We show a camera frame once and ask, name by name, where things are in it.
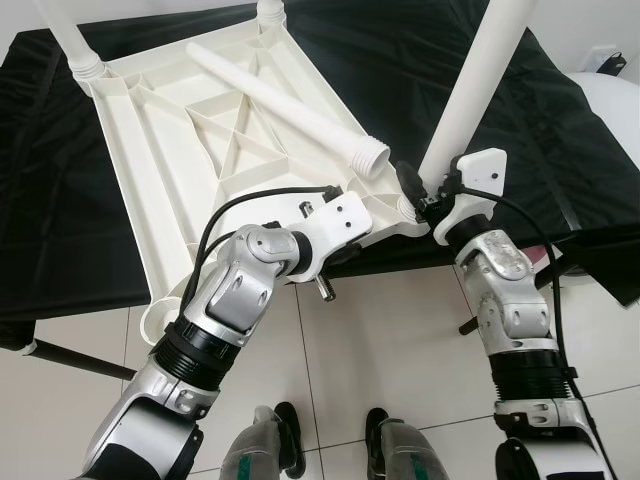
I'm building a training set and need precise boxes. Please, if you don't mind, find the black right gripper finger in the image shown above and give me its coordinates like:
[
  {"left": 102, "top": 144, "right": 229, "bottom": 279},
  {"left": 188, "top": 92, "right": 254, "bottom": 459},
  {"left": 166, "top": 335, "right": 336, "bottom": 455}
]
[{"left": 396, "top": 161, "right": 427, "bottom": 207}]

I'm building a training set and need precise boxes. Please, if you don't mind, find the white plastic table top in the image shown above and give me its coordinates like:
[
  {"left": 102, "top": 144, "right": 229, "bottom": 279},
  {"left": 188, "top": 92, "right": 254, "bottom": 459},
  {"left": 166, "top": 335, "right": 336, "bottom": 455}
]
[{"left": 88, "top": 25, "right": 433, "bottom": 348}]

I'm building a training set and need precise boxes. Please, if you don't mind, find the grey robot right leg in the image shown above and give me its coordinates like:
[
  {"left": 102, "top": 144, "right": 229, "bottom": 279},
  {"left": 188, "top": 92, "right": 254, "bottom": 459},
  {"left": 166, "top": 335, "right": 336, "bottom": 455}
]
[{"left": 364, "top": 407, "right": 451, "bottom": 480}]

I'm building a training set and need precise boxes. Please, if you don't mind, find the white round appliance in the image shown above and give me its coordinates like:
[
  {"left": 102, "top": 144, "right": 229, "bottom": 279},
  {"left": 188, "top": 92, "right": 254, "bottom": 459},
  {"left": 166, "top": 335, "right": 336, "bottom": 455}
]
[{"left": 585, "top": 72, "right": 640, "bottom": 173}]

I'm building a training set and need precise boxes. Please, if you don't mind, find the black tablecloth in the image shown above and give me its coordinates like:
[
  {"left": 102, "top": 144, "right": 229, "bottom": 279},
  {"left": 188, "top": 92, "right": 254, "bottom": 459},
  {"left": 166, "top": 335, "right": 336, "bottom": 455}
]
[{"left": 0, "top": 0, "right": 640, "bottom": 351}]

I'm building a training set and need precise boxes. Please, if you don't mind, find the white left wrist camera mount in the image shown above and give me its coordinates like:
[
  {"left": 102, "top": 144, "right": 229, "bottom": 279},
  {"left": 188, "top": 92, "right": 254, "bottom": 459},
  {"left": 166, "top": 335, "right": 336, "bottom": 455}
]
[{"left": 288, "top": 190, "right": 375, "bottom": 278}]

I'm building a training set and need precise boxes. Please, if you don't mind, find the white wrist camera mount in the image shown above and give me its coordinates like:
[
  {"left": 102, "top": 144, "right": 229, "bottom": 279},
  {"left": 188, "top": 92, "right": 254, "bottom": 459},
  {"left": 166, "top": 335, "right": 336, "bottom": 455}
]
[
  {"left": 288, "top": 190, "right": 375, "bottom": 278},
  {"left": 430, "top": 148, "right": 509, "bottom": 243}
]

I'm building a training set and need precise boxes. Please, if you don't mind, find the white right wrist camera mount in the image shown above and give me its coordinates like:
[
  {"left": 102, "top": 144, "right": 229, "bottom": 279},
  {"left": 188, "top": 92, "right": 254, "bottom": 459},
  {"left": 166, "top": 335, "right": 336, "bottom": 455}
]
[{"left": 430, "top": 148, "right": 509, "bottom": 243}]

